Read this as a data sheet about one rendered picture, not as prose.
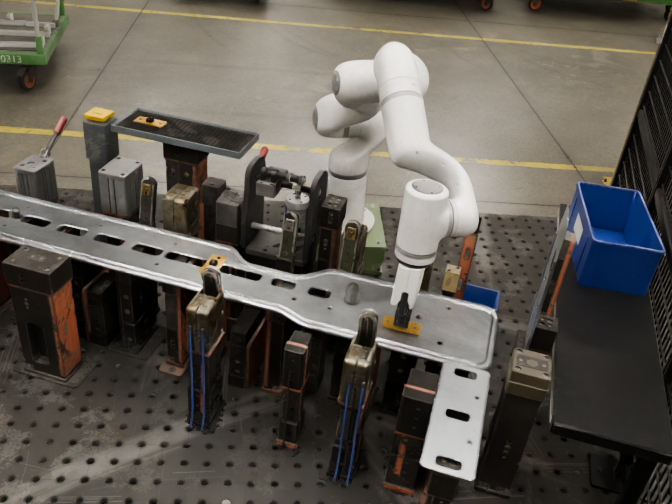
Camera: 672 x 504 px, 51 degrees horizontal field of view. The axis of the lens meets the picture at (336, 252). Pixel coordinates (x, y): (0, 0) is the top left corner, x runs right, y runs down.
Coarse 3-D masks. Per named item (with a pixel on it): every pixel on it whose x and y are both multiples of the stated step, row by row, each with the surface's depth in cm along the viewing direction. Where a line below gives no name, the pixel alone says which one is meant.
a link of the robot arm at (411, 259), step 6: (396, 246) 141; (396, 252) 141; (402, 252) 140; (402, 258) 140; (408, 258) 139; (414, 258) 139; (420, 258) 139; (426, 258) 139; (432, 258) 140; (414, 264) 140; (420, 264) 140; (426, 264) 140
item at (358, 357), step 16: (352, 352) 139; (368, 352) 139; (352, 368) 137; (368, 368) 136; (352, 384) 140; (368, 384) 144; (352, 400) 141; (352, 416) 146; (336, 432) 154; (352, 432) 149; (336, 448) 151; (352, 448) 148; (336, 464) 154; (352, 464) 152; (336, 480) 155; (352, 480) 155
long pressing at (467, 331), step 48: (0, 192) 184; (0, 240) 168; (48, 240) 168; (144, 240) 172; (192, 240) 174; (192, 288) 159; (240, 288) 160; (336, 288) 163; (384, 288) 165; (384, 336) 151; (432, 336) 152; (480, 336) 154
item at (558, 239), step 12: (564, 216) 137; (564, 228) 133; (552, 240) 144; (552, 252) 143; (552, 264) 138; (540, 288) 149; (540, 300) 144; (540, 312) 140; (528, 324) 155; (528, 336) 150; (528, 348) 145
